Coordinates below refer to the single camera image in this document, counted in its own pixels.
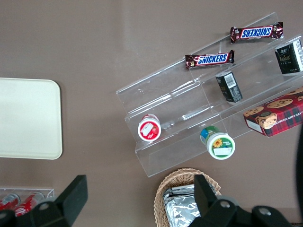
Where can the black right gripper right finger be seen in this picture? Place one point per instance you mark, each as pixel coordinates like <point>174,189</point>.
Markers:
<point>206,198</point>

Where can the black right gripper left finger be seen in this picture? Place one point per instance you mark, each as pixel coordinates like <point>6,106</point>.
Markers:
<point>73,196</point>

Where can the light tan wicker basket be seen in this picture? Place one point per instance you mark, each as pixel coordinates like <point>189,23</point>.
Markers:
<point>175,178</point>

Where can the cream plastic tray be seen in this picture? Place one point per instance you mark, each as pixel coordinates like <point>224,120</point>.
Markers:
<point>28,118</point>

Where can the clear acrylic box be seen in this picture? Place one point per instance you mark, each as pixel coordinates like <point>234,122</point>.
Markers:
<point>48,192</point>

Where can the silver foil packet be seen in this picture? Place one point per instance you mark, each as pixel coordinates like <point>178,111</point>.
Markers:
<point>180,190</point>
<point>182,212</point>

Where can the red cola can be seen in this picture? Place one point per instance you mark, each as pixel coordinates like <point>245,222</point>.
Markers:
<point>8,201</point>
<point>29,202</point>

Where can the green sunflower yogurt cup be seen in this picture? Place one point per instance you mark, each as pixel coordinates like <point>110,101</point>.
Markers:
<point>220,146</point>

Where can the red lid yogurt cup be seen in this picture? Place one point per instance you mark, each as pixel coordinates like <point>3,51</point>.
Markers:
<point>149,129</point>

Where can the red tartan cookie box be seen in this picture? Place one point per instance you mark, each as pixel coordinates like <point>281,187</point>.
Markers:
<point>277,118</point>

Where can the clear acrylic tiered shelf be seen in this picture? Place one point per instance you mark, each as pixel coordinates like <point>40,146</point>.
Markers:
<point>165,94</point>

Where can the dark drink carton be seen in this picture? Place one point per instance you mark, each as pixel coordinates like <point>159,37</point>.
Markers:
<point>229,87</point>
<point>288,58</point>

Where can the Snickers chocolate bar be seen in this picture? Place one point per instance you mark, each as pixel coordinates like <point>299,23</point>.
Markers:
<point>210,59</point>
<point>256,32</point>

